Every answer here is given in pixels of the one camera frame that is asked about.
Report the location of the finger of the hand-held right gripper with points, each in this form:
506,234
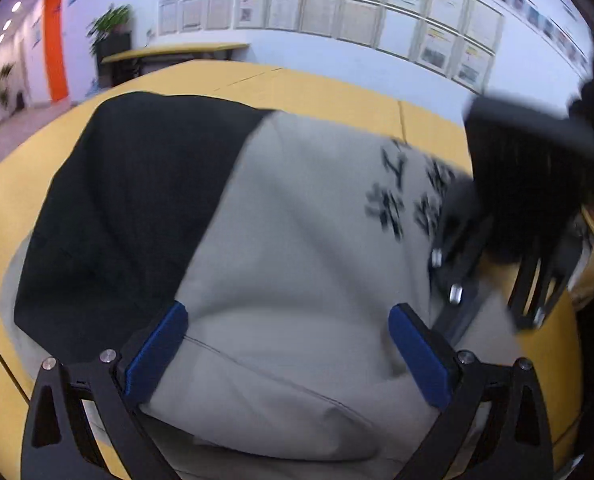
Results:
537,300
464,270

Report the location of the wall of framed notices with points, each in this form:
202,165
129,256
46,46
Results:
377,5

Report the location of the tall green floor plant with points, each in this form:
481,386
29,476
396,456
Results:
4,85

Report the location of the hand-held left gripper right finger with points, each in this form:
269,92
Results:
419,360

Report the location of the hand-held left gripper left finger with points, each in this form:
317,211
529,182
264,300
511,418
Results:
157,352

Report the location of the black plant cabinet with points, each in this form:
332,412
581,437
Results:
114,67

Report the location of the grey and black jacket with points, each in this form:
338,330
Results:
287,260

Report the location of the green potted plant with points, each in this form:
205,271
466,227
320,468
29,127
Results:
111,20

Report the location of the yellow side table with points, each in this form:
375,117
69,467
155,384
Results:
177,51

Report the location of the orange wall panel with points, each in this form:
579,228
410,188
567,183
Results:
57,50

